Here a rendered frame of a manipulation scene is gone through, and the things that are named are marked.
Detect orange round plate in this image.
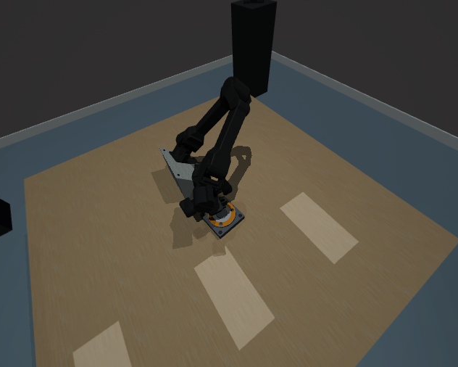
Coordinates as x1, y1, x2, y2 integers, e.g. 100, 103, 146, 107
208, 202, 236, 227

